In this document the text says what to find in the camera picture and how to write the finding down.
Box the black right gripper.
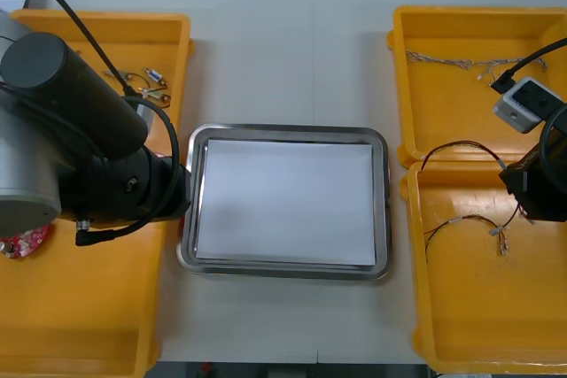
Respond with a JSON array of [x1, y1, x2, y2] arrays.
[[499, 150, 567, 223]]

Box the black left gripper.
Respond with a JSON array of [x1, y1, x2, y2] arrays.
[[150, 155, 192, 222]]

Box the white sheet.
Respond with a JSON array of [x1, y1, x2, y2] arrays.
[[196, 138, 377, 269]]

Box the yellow-orange plastic bin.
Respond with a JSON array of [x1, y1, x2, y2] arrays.
[[400, 160, 567, 375], [385, 4, 567, 170], [0, 209, 174, 378], [9, 8, 196, 171]]

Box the round red circuit board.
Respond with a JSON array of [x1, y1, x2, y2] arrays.
[[0, 222, 50, 260]]

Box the steel tray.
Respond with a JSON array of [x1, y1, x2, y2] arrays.
[[175, 123, 393, 282]]

